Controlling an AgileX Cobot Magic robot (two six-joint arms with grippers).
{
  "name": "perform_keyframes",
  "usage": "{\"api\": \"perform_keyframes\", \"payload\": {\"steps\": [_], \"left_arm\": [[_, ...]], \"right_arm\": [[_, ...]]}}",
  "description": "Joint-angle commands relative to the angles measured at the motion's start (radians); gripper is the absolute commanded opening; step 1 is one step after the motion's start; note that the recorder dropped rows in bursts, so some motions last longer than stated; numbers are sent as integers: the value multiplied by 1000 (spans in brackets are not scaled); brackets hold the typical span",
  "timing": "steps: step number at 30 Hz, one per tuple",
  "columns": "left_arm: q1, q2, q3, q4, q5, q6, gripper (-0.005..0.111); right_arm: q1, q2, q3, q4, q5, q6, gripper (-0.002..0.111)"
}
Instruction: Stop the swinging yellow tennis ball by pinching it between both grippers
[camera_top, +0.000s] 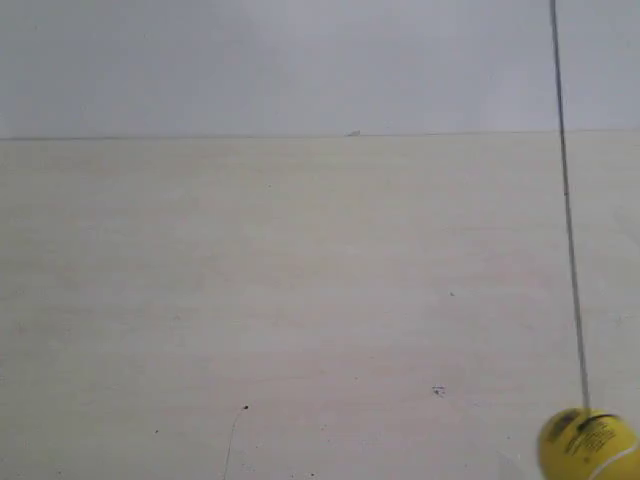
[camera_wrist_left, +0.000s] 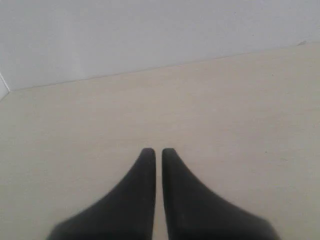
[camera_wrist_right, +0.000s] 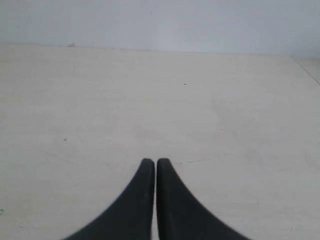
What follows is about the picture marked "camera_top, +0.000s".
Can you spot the yellow tennis ball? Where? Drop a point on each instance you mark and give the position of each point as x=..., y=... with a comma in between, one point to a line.
x=581, y=444

